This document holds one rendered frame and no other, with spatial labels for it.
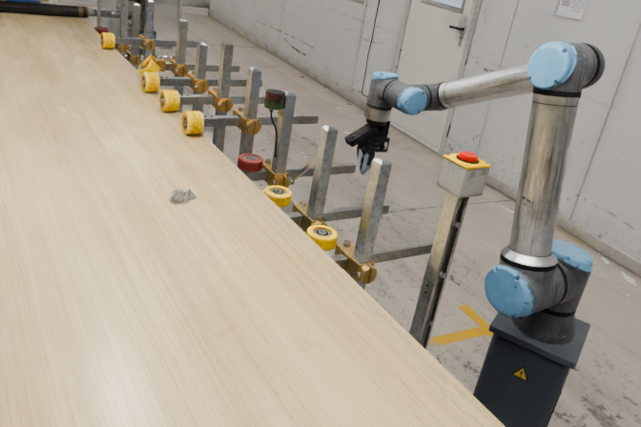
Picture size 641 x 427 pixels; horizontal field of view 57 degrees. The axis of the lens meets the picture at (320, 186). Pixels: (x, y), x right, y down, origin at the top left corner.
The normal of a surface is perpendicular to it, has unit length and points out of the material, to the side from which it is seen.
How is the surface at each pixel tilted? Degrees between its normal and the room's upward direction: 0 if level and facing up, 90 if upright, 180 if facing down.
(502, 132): 90
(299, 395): 0
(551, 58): 83
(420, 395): 0
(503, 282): 95
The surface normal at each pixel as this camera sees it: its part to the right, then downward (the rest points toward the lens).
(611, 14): -0.87, 0.05
